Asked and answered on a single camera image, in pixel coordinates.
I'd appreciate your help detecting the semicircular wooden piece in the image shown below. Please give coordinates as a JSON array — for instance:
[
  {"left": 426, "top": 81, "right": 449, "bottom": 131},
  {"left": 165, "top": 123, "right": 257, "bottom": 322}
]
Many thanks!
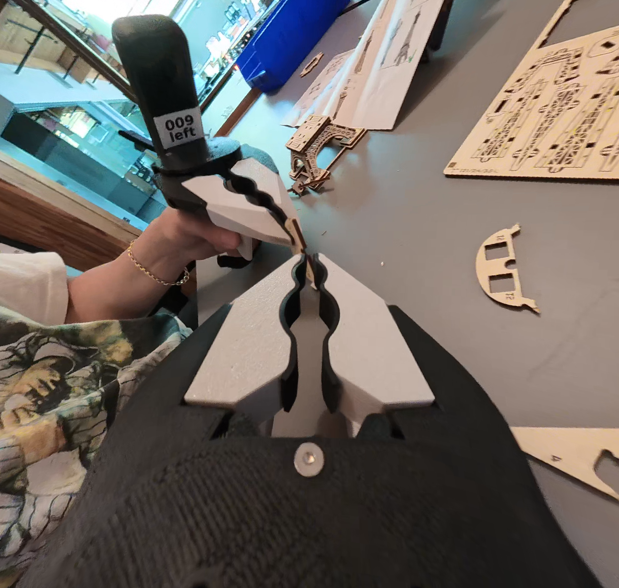
[{"left": 475, "top": 224, "right": 541, "bottom": 314}]

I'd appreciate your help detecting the folded paper instruction sheet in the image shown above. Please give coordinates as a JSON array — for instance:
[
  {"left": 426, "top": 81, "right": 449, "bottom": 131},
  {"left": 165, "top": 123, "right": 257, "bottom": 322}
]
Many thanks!
[{"left": 283, "top": 0, "right": 459, "bottom": 132}]

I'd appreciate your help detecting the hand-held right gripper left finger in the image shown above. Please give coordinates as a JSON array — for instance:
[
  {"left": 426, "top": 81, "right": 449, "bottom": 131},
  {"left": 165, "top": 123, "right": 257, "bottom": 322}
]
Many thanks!
[{"left": 184, "top": 253, "right": 306, "bottom": 413}]

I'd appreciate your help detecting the person's left hand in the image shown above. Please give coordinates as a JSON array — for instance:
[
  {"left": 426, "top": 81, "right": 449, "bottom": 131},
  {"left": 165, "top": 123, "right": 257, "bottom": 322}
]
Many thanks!
[{"left": 144, "top": 207, "right": 243, "bottom": 273}]

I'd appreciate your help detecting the wooden sheet with tower parts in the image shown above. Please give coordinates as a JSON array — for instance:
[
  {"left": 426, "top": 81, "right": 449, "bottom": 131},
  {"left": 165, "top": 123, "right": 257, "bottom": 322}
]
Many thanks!
[{"left": 444, "top": 0, "right": 619, "bottom": 181}]

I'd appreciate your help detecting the wooden tower base model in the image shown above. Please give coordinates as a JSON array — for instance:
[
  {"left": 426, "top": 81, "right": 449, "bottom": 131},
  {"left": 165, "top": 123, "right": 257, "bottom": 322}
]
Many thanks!
[{"left": 285, "top": 114, "right": 367, "bottom": 197}]

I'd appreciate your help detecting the wooden puzzle sheet with arcs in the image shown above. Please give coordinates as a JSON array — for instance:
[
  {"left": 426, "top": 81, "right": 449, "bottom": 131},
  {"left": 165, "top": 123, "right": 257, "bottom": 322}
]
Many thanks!
[{"left": 510, "top": 426, "right": 619, "bottom": 502}]

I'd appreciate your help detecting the person's left forearm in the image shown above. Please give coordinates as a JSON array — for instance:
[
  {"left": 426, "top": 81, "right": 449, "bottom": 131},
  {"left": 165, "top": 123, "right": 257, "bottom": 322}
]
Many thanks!
[{"left": 65, "top": 240, "right": 194, "bottom": 325}]

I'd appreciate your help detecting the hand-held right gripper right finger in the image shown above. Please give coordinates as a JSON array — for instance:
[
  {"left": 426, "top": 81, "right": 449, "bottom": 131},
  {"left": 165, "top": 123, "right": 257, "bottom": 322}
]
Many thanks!
[{"left": 312, "top": 252, "right": 435, "bottom": 415}]

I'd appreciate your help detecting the thin wooden spire piece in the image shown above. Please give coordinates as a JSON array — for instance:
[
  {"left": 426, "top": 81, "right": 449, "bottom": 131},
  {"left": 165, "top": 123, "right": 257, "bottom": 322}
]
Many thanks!
[{"left": 288, "top": 174, "right": 332, "bottom": 197}]

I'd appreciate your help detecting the large blue storage bin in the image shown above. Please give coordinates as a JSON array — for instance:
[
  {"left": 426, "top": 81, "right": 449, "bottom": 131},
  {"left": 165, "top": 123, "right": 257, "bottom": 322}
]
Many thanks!
[{"left": 235, "top": 0, "right": 352, "bottom": 94}]

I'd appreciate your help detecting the small square wooden piece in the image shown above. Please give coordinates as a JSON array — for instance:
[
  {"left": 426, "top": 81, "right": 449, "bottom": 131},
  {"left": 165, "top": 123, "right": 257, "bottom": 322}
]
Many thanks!
[{"left": 284, "top": 217, "right": 307, "bottom": 254}]

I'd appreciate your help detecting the gold chain bracelet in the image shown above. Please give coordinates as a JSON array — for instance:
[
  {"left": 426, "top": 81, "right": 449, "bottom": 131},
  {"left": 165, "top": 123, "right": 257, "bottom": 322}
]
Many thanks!
[{"left": 127, "top": 240, "right": 190, "bottom": 287}]

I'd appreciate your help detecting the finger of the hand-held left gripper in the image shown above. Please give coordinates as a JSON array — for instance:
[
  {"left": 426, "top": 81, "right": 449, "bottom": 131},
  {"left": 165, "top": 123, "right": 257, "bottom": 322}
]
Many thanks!
[
  {"left": 185, "top": 173, "right": 295, "bottom": 247},
  {"left": 225, "top": 157, "right": 298, "bottom": 226}
]

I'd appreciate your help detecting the wooden ledge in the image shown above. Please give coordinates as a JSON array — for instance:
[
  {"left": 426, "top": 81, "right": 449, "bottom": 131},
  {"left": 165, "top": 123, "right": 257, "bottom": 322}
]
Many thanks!
[{"left": 0, "top": 162, "right": 146, "bottom": 272}]

